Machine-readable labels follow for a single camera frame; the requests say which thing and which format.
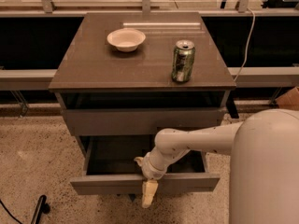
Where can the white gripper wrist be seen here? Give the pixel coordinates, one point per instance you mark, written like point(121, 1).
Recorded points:
point(150, 173)

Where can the grey drawer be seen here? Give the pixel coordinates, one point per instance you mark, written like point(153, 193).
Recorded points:
point(94, 122)
point(110, 168)

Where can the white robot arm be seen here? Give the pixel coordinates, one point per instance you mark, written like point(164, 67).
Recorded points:
point(264, 165)

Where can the grey top drawer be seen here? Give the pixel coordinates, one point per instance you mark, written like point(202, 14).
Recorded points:
point(94, 122)

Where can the grey drawer cabinet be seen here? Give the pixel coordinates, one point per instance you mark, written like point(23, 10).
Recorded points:
point(95, 75)

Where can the black floor stand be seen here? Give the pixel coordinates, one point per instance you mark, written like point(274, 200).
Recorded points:
point(42, 207)

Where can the green soda can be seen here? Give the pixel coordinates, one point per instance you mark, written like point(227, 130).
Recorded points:
point(184, 52)

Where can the white paper bowl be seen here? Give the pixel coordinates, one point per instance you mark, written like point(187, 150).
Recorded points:
point(126, 39)

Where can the cardboard box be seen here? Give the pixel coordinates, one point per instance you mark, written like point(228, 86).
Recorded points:
point(289, 100)

